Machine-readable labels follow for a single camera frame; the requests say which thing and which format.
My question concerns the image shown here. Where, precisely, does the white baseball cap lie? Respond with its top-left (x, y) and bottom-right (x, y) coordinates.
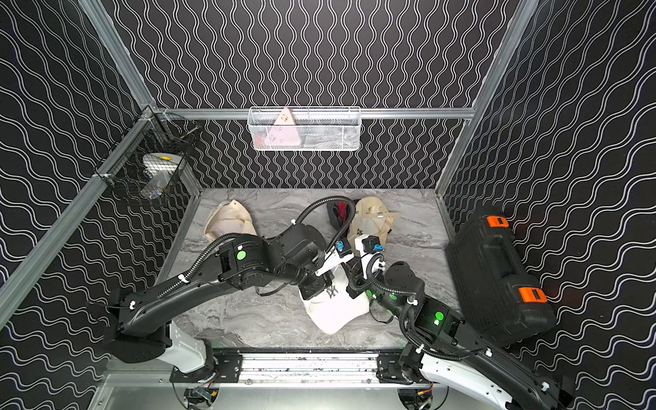
top-left (302, 266), bottom-right (369, 335)

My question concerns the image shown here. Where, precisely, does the beige cap with black lettering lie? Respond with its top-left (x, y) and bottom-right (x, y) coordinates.
top-left (347, 196), bottom-right (399, 247)

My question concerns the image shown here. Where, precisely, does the cream baseball cap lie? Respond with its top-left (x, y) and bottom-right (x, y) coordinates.
top-left (203, 200), bottom-right (256, 242)

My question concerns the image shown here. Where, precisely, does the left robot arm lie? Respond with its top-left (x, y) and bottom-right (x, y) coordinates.
top-left (102, 224), bottom-right (346, 373)

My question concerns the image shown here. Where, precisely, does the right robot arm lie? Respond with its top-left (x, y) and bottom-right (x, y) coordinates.
top-left (343, 254), bottom-right (574, 409)

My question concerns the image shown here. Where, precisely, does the red and black cap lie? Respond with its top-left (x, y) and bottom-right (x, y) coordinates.
top-left (326, 201), bottom-right (355, 230)

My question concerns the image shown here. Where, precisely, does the black plastic tool case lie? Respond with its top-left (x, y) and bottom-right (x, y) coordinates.
top-left (446, 208), bottom-right (556, 346)

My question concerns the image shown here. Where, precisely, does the pink triangular card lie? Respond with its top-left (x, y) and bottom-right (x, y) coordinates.
top-left (263, 108), bottom-right (302, 149)

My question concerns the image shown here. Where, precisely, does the white item in black basket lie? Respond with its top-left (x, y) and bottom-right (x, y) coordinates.
top-left (139, 153), bottom-right (183, 200)

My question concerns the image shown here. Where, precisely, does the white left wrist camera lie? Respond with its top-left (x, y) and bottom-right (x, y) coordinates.
top-left (314, 240), bottom-right (355, 277)

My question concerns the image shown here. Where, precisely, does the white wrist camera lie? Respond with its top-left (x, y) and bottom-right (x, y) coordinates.
top-left (314, 240), bottom-right (355, 277)
top-left (355, 235), bottom-right (384, 276)

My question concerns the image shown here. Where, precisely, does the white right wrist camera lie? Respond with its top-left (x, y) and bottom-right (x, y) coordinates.
top-left (355, 235), bottom-right (384, 276)

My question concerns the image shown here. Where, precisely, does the white wire wall basket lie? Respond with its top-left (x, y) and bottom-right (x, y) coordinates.
top-left (247, 106), bottom-right (362, 152)

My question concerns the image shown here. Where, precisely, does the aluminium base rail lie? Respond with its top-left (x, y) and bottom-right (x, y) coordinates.
top-left (169, 350), bottom-right (416, 387)

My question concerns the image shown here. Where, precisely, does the black wire mesh basket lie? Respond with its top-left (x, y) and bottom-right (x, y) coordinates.
top-left (97, 106), bottom-right (202, 205)

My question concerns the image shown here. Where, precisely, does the aluminium corner frame post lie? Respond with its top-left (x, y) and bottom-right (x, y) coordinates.
top-left (79, 0), bottom-right (156, 109)

